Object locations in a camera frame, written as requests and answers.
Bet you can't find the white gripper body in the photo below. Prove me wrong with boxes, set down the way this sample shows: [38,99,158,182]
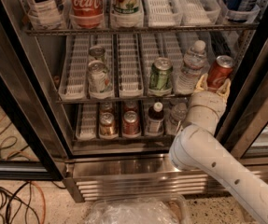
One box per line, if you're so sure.
[189,91,226,114]

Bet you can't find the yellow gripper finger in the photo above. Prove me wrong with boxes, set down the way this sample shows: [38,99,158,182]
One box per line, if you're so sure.
[194,73,208,92]
[217,78,231,104]

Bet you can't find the red coke can shelf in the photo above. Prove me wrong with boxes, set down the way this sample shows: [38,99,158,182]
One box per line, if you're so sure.
[207,55,234,92]

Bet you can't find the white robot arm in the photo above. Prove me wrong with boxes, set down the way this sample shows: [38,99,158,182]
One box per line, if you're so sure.
[169,74,268,224]

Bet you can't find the clear water bottle middle shelf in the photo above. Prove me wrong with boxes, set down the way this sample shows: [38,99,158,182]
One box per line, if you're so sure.
[177,40,207,95]

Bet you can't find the water bottle bottom shelf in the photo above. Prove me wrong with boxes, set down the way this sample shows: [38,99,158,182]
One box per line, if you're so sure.
[167,103,188,135]

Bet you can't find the green soda can middle shelf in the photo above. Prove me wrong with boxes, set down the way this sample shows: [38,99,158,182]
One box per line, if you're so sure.
[148,57,173,95]

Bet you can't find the dark juice bottle bottom shelf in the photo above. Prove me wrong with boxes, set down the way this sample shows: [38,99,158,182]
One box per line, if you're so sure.
[147,102,164,136]

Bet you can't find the red can bottom shelf back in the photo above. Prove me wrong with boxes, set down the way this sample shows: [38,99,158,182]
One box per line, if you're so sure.
[123,101,138,112]

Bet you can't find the red can bottom shelf front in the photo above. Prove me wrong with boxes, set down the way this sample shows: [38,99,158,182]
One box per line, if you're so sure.
[122,111,140,136]

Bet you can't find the brown can bottom shelf back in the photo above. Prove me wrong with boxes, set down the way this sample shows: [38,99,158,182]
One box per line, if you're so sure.
[100,102,114,114]

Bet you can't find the brown can shelf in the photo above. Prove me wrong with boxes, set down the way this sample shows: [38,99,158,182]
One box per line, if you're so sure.
[100,102,114,114]
[99,112,117,138]

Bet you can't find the brown can bottom shelf front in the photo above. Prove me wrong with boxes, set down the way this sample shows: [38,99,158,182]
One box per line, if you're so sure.
[99,112,117,138]

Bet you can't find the white soda can front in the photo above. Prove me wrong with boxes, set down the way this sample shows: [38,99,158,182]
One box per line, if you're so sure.
[88,60,113,99]

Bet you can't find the white soda can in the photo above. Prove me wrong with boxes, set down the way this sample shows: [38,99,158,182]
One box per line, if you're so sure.
[88,60,113,99]
[89,45,106,63]

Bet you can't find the white soda can behind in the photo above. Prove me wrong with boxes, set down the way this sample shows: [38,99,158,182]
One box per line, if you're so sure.
[89,45,106,63]

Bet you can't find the stainless steel fridge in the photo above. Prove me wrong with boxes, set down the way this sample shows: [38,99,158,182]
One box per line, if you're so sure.
[0,0,268,202]

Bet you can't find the large coca-cola bottle top shelf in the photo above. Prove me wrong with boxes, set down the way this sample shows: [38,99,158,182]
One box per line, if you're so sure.
[70,0,103,28]

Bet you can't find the tea bottle top shelf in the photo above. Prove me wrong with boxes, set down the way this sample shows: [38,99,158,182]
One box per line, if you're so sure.
[26,0,66,30]

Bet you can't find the glass fridge door left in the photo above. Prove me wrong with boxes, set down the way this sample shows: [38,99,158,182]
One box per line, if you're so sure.
[0,77,63,181]

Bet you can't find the green label soda bottle top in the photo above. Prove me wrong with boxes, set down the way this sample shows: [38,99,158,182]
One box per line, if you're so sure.
[110,0,143,28]

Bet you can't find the clear plastic bin with bag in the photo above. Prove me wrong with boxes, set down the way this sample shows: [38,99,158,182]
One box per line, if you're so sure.
[83,194,192,224]

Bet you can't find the orange cable on floor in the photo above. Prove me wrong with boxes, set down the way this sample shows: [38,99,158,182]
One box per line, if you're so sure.
[0,106,47,224]

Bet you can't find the black cables on floor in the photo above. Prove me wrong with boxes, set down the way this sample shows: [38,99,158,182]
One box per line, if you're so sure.
[0,121,66,224]

